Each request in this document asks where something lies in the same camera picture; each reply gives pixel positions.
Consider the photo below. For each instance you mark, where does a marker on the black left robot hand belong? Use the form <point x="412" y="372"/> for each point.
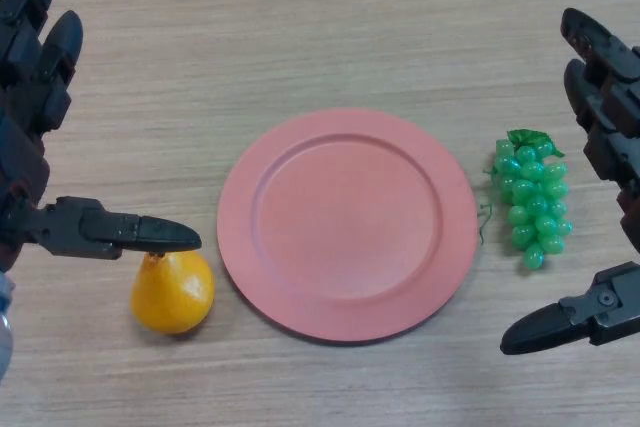
<point x="30" y="97"/>

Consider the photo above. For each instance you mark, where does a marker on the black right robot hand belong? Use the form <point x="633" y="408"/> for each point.
<point x="612" y="92"/>

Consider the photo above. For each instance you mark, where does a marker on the pink round plate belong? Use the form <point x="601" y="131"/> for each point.
<point x="345" y="227"/>

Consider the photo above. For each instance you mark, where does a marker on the yellow pear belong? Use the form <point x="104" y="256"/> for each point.
<point x="170" y="297"/>

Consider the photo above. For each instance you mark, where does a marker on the green grape bunch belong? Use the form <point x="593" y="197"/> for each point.
<point x="537" y="197"/>

